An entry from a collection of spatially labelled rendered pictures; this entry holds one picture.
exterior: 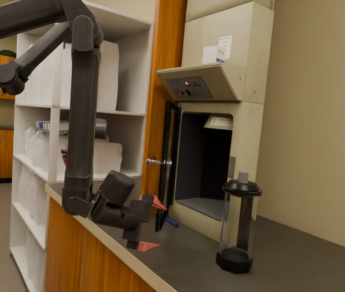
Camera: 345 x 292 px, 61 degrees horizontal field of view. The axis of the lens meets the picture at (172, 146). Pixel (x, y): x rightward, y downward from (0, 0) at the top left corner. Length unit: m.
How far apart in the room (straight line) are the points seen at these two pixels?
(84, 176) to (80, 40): 0.29
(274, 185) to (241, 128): 0.50
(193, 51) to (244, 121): 0.36
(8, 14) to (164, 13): 0.66
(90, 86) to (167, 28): 0.63
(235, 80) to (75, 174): 0.53
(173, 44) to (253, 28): 0.37
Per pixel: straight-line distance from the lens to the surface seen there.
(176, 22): 1.27
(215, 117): 1.06
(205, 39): 1.12
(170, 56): 1.23
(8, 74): 1.24
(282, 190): 1.38
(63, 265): 1.59
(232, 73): 0.91
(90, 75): 0.68
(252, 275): 0.89
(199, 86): 0.99
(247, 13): 1.02
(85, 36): 0.66
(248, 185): 0.81
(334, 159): 1.27
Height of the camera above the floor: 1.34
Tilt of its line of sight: 5 degrees down
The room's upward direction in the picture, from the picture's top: 5 degrees clockwise
